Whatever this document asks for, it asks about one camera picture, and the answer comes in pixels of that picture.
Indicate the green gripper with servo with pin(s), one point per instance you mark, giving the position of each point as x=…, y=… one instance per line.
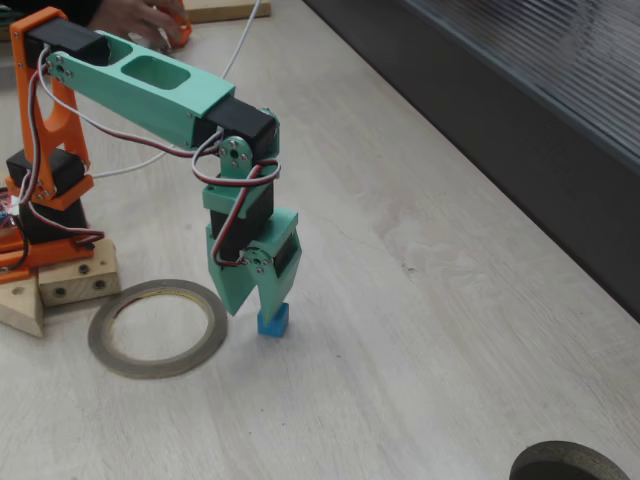
x=280, y=235

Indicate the small blue cube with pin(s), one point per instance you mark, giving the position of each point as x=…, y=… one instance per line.
x=277, y=328

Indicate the orange leader arm part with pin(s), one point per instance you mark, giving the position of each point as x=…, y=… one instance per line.
x=186, y=32

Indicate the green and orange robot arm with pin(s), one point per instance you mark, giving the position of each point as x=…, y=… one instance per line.
x=150, y=100

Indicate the person's hand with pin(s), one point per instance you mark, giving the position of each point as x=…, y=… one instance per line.
x=140, y=15

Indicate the rectangular wooden base block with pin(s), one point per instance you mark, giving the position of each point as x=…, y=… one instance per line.
x=75, y=290

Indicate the triangular wooden block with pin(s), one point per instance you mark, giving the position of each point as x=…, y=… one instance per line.
x=17, y=310

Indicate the flat wooden board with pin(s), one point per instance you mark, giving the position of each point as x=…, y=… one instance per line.
x=230, y=10

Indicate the dark frosted desk partition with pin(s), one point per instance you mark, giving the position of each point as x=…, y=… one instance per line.
x=500, y=100

